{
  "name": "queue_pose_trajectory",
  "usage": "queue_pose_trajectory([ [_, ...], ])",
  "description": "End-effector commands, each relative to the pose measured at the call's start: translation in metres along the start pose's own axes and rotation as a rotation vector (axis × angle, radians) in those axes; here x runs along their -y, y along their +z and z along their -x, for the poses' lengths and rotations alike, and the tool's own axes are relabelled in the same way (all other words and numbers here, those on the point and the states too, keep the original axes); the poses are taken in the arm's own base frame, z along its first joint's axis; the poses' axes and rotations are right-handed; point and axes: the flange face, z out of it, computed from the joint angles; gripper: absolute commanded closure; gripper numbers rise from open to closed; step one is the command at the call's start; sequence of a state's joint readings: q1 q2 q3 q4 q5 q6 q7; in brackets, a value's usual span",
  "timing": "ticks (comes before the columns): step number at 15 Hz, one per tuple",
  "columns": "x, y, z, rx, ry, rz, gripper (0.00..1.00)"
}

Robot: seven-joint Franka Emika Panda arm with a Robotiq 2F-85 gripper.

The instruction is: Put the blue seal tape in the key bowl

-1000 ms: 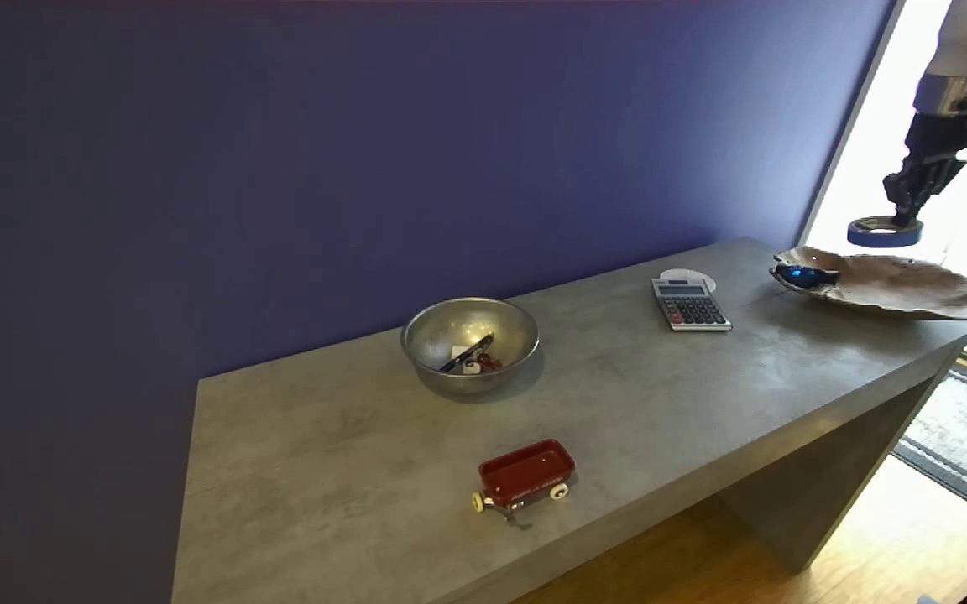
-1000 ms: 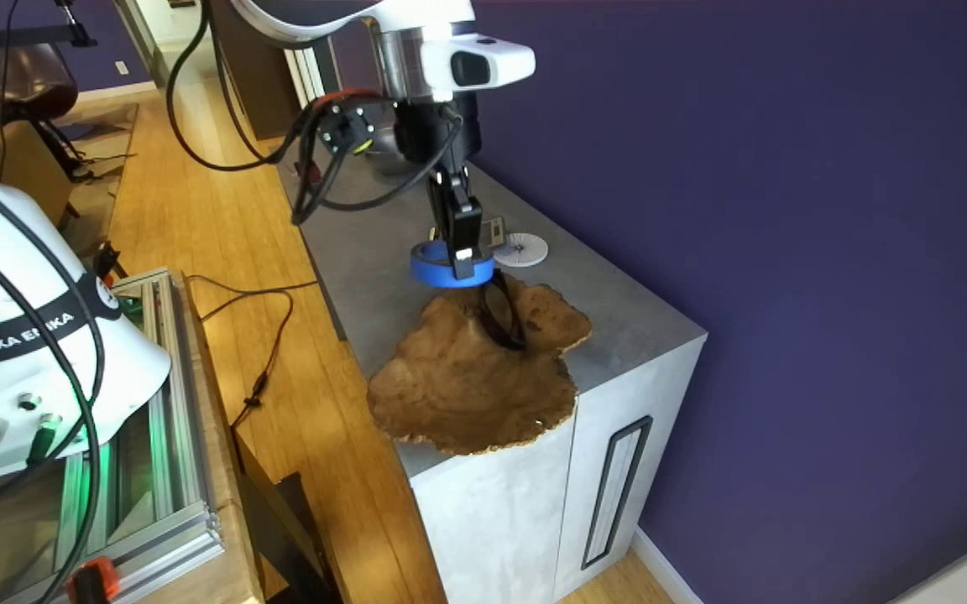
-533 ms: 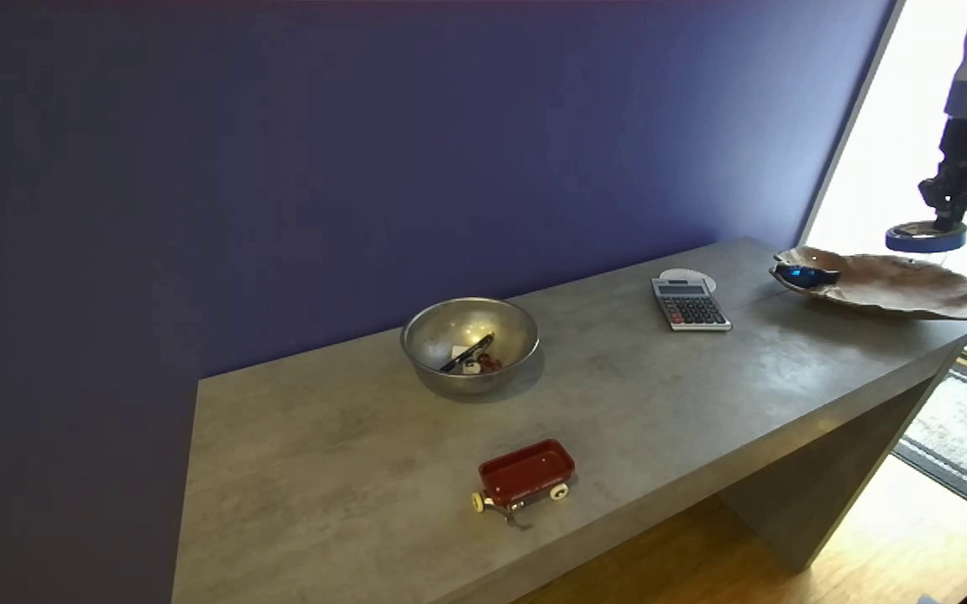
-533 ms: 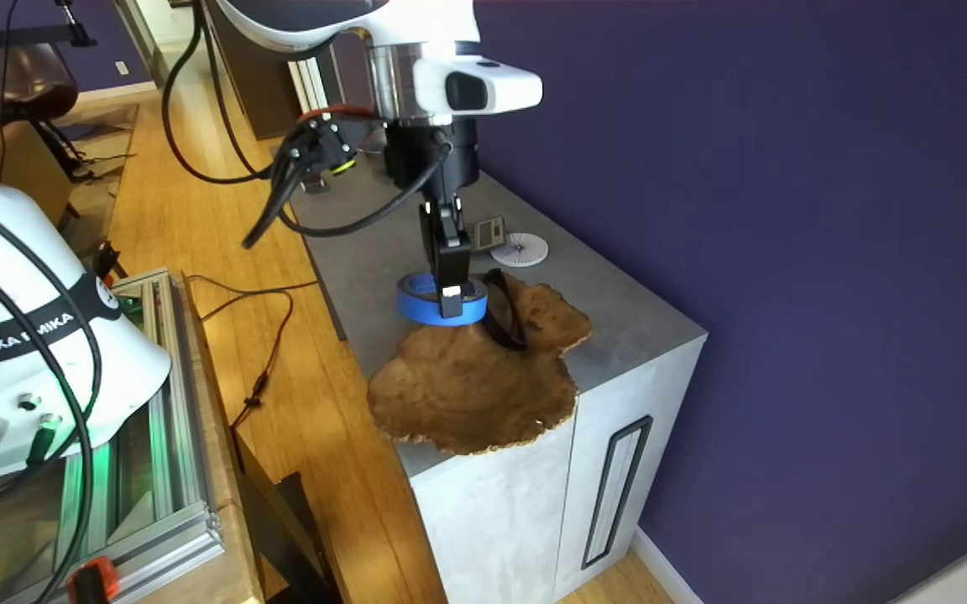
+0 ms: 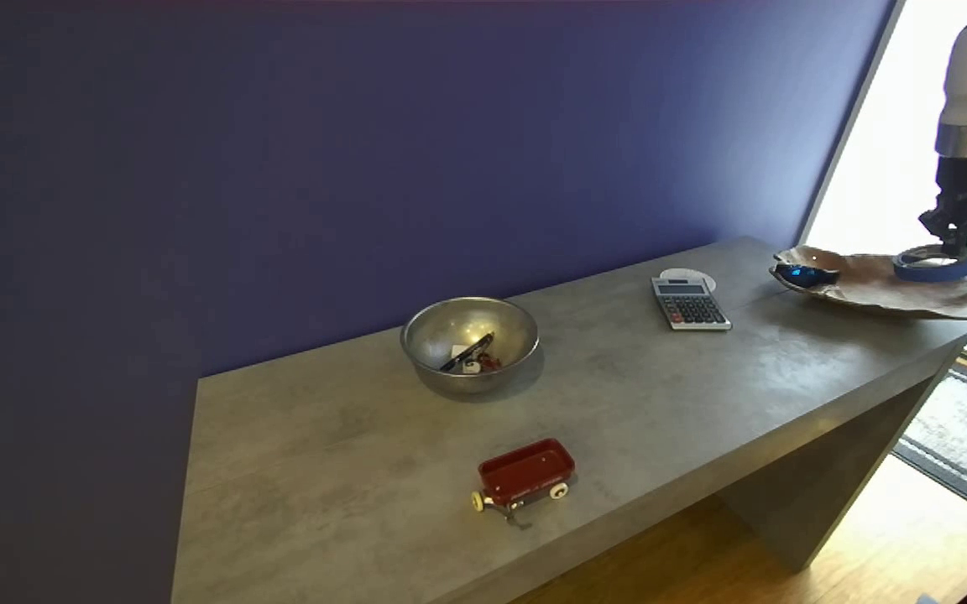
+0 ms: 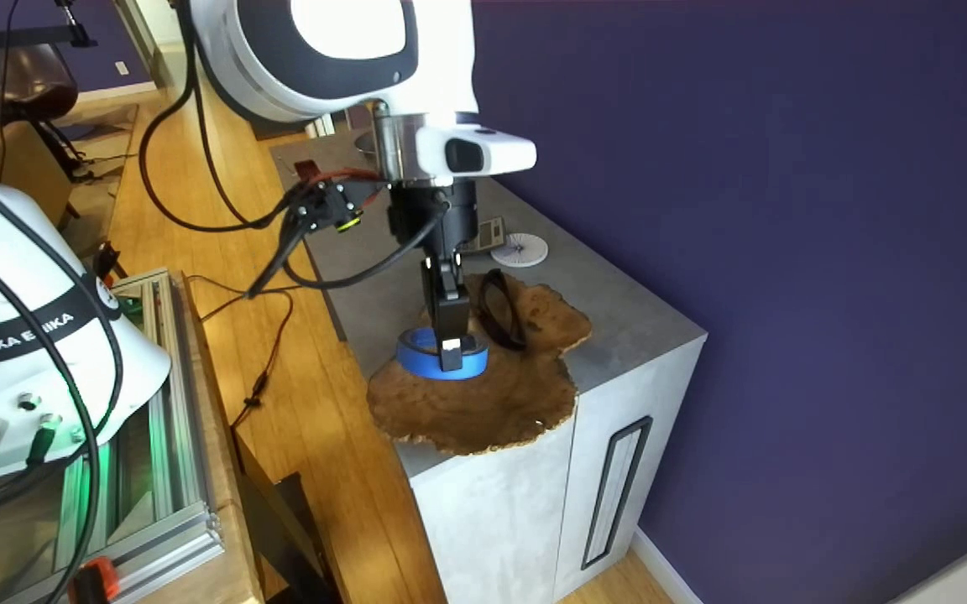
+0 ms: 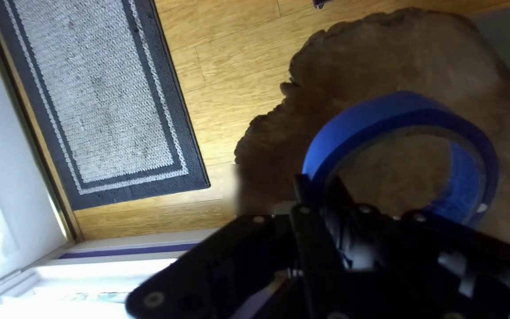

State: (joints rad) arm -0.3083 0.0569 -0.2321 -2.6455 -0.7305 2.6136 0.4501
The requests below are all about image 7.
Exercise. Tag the grey bordered door mat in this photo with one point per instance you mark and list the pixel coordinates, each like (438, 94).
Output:
(102, 88)

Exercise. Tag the blue seal tape roll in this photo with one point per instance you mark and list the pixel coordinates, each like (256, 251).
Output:
(385, 108)

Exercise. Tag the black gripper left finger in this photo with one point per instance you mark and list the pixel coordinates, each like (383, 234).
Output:
(238, 271)

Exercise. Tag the white glass door frame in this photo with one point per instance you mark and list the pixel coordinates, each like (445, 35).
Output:
(8, 205)

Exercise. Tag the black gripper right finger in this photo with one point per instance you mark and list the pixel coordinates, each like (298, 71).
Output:
(443, 271)

